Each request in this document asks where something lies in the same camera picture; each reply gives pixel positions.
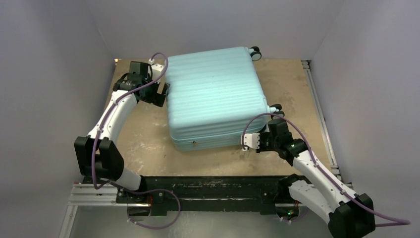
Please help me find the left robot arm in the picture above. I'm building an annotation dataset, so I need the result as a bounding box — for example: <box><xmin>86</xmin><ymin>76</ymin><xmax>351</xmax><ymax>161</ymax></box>
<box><xmin>74</xmin><ymin>59</ymin><xmax>169</xmax><ymax>203</ymax></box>

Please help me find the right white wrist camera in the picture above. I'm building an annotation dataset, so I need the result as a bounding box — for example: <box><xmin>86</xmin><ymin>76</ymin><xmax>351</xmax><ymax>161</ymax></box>
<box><xmin>242</xmin><ymin>133</ymin><xmax>260</xmax><ymax>151</ymax></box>

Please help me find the black metal base rail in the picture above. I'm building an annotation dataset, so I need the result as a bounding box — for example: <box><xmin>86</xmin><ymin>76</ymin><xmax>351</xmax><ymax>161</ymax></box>
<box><xmin>67</xmin><ymin>176</ymin><xmax>358</xmax><ymax>219</ymax></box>

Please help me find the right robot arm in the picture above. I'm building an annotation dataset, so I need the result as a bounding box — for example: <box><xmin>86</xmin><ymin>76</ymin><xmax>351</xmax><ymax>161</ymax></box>
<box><xmin>256</xmin><ymin>119</ymin><xmax>376</xmax><ymax>238</ymax></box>

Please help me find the light blue suitcase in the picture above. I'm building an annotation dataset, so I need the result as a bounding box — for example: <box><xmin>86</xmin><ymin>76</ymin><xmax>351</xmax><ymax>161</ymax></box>
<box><xmin>165</xmin><ymin>46</ymin><xmax>281</xmax><ymax>151</ymax></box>

